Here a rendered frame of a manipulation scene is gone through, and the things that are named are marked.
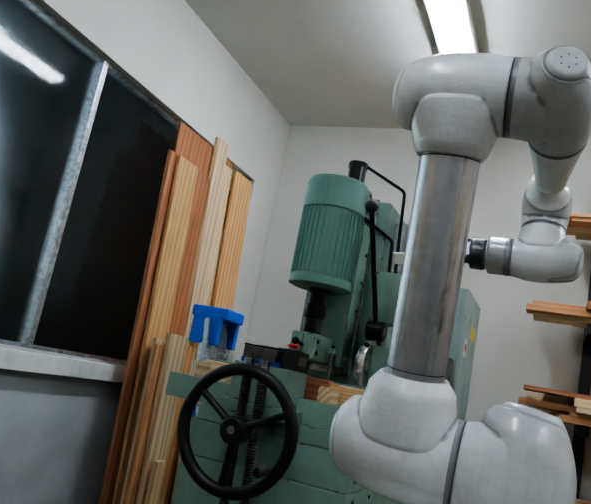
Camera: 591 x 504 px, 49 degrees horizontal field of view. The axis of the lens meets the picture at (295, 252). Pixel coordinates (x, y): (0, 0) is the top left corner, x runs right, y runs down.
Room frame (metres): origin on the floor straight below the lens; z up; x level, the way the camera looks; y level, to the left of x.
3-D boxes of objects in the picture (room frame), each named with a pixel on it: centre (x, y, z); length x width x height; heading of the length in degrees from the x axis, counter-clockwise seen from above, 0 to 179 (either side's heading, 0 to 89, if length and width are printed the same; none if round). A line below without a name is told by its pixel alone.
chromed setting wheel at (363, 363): (1.86, -0.25, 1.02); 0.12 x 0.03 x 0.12; 156
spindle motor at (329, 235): (1.79, -0.09, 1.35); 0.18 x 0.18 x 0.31
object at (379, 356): (1.89, -0.30, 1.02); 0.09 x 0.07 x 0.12; 66
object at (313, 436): (1.73, -0.06, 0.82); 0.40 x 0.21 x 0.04; 66
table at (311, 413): (1.69, -0.03, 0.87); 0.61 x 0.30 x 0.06; 66
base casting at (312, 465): (1.90, -0.14, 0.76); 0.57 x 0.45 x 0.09; 156
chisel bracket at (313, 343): (1.80, -0.10, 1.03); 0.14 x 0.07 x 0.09; 156
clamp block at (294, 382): (1.61, 0.00, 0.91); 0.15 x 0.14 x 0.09; 66
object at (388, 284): (1.92, -0.31, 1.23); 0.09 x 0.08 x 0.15; 156
